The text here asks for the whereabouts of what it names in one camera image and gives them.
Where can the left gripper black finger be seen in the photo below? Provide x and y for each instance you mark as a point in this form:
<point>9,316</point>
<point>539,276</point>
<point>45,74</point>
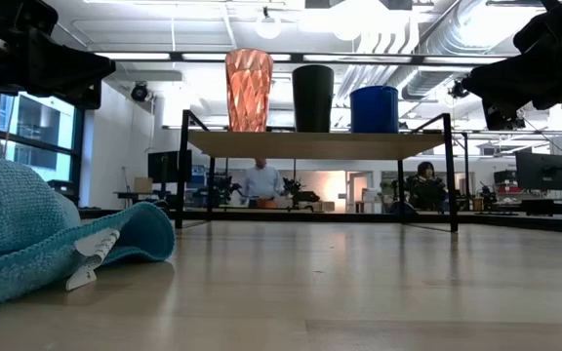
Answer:
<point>76,63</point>

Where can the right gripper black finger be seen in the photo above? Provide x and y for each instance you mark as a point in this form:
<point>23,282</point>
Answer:
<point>500,83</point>

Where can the blue plastic mug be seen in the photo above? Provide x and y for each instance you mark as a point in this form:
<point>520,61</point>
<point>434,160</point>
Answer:
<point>373,109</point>

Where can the red faceted plastic tumbler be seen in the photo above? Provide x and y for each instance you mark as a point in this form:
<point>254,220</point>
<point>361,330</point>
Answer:
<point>249,92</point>

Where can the black cup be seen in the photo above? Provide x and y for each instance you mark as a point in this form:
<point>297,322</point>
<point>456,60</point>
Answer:
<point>313,100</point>

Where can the black background robot arm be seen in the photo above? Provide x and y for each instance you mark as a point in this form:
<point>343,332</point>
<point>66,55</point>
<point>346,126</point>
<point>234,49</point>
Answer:
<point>227,187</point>
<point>300,192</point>

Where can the wooden shelf black metal legs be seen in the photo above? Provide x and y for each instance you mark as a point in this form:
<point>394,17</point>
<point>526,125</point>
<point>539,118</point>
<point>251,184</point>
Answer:
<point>310,145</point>

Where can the fluorescent ceiling light strip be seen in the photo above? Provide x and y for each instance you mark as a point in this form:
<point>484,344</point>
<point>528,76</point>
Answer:
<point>349,58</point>
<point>203,57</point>
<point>134,56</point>

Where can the black computer monitor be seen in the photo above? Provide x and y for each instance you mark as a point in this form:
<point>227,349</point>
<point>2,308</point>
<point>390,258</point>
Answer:
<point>542,171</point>
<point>164,167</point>

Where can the red storage bin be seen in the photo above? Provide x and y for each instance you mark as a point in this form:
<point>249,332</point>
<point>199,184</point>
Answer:
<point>508,189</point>

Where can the person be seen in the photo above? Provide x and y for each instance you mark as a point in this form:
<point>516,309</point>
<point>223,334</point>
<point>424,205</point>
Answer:
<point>426,190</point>
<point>261,183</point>

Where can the cardboard box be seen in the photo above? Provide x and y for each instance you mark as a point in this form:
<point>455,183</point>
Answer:
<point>143,185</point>

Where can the background desk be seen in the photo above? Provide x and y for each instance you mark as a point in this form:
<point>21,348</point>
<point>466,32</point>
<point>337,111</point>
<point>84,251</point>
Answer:
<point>134,196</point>

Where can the teal knitted cloth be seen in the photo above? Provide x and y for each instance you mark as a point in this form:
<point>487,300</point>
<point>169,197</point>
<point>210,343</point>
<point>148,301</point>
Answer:
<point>17,219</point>

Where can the round ceiling lamp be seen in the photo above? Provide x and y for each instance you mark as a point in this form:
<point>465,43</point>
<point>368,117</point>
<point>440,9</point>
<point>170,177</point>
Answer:
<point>268,24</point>

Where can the small brown box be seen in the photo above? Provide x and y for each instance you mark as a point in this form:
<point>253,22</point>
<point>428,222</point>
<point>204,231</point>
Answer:
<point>324,206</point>

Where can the orange bowl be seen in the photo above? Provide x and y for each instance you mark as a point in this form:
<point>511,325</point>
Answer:
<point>267,203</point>

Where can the black ceiling camera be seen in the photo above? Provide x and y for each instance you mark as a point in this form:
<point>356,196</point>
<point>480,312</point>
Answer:
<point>456,90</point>
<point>139,91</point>

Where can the silver ventilation duct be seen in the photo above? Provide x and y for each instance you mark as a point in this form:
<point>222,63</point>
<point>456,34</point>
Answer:
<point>408,73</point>

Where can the black aluminium table frame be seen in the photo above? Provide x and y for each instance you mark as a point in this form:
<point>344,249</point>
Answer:
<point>554,224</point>

